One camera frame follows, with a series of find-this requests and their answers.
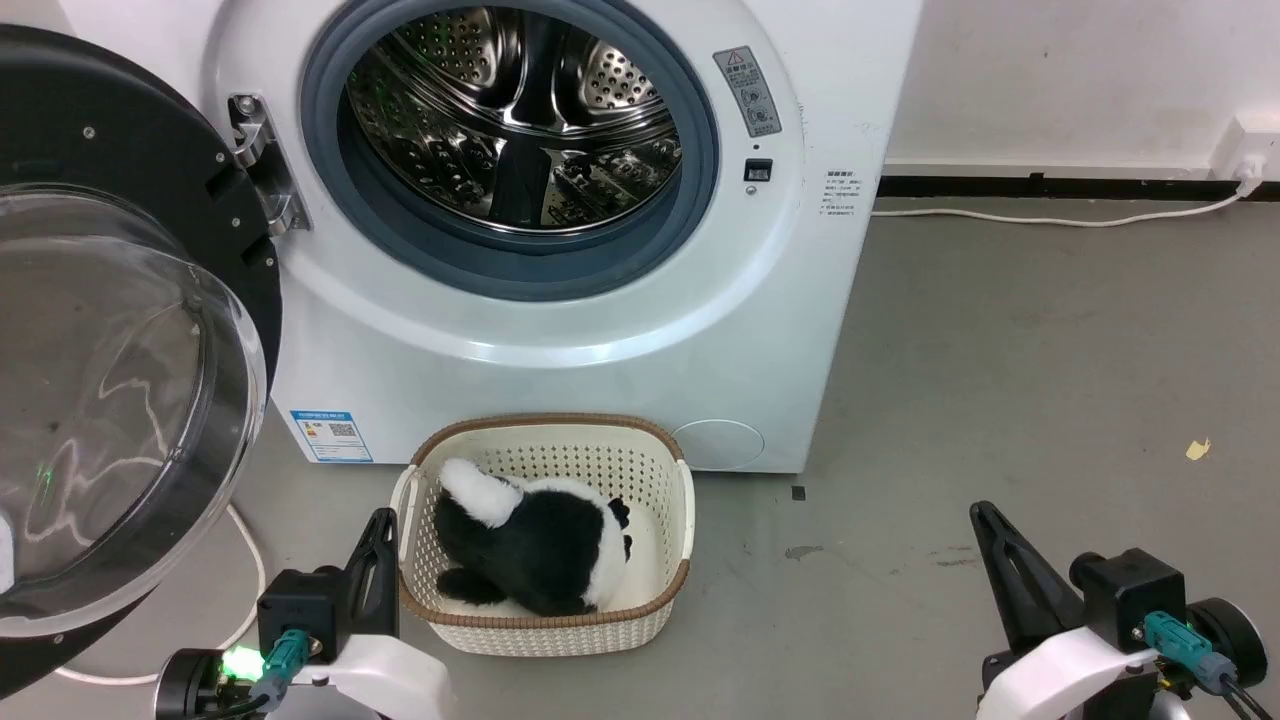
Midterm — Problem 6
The black and white panda plush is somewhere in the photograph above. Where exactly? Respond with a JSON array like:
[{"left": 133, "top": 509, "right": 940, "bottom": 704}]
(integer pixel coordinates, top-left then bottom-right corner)
[{"left": 432, "top": 458, "right": 634, "bottom": 618}]

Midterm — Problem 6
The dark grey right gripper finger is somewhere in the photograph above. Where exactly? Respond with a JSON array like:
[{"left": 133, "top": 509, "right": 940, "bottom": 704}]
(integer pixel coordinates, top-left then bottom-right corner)
[{"left": 970, "top": 501, "right": 1086, "bottom": 651}]

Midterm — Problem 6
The white front-load washing machine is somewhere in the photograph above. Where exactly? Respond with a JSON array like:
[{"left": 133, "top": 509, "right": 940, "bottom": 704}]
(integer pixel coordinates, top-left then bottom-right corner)
[{"left": 58, "top": 0, "right": 923, "bottom": 476}]

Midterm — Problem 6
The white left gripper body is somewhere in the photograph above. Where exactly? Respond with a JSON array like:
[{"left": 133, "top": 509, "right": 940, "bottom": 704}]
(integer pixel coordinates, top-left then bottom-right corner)
[{"left": 262, "top": 635, "right": 456, "bottom": 720}]

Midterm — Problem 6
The blue energy label sticker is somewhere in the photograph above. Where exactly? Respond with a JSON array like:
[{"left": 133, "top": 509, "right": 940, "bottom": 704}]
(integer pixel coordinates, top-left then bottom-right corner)
[{"left": 290, "top": 409, "right": 374, "bottom": 464}]

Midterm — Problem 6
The small printed text sticker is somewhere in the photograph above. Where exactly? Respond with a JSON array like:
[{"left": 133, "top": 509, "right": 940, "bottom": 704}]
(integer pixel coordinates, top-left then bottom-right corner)
[{"left": 822, "top": 170, "right": 862, "bottom": 217}]

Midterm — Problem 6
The white power strip cable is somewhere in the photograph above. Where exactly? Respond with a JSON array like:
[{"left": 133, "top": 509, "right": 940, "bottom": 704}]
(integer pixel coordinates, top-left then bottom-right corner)
[{"left": 55, "top": 505, "right": 267, "bottom": 687}]

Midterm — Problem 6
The metal door hinge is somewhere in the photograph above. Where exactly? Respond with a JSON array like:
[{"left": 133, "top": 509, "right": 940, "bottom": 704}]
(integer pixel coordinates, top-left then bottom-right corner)
[{"left": 228, "top": 93, "right": 311, "bottom": 236}]

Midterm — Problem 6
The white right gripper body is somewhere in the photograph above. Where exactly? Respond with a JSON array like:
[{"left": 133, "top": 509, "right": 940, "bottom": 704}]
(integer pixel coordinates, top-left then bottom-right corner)
[{"left": 978, "top": 628, "right": 1161, "bottom": 720}]

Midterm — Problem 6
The white wall socket with plug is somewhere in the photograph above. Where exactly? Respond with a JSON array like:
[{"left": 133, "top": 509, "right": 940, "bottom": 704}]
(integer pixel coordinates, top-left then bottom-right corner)
[{"left": 1210, "top": 110, "right": 1280, "bottom": 196}]

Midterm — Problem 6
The white wall cable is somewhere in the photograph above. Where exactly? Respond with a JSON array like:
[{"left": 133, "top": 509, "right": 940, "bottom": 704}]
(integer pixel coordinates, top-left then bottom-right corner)
[{"left": 872, "top": 185, "right": 1251, "bottom": 228}]

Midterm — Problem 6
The stainless steel washer drum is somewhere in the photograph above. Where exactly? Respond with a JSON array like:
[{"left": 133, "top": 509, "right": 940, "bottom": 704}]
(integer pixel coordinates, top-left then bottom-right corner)
[{"left": 345, "top": 8, "right": 683, "bottom": 233}]

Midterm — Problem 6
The teal plug right gripper cable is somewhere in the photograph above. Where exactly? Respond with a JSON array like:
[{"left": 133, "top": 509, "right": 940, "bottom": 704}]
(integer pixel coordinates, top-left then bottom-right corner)
[{"left": 1145, "top": 612, "right": 1280, "bottom": 720}]

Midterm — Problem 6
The grey warning sticker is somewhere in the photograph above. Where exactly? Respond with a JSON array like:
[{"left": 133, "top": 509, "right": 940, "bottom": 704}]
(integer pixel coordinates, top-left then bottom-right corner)
[{"left": 712, "top": 46, "right": 784, "bottom": 139}]

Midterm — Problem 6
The cream plastic laundry basket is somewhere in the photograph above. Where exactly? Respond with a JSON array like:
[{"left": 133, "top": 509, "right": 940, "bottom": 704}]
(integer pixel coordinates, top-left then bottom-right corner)
[{"left": 392, "top": 413, "right": 696, "bottom": 658}]

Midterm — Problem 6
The black round glass washer door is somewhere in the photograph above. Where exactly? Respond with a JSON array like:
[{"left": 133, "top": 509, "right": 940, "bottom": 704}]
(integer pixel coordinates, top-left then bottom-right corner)
[{"left": 0, "top": 25, "right": 284, "bottom": 701}]

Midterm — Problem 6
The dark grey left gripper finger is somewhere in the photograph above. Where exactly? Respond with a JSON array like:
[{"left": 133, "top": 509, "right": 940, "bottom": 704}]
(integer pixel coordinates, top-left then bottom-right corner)
[{"left": 345, "top": 508, "right": 401, "bottom": 638}]

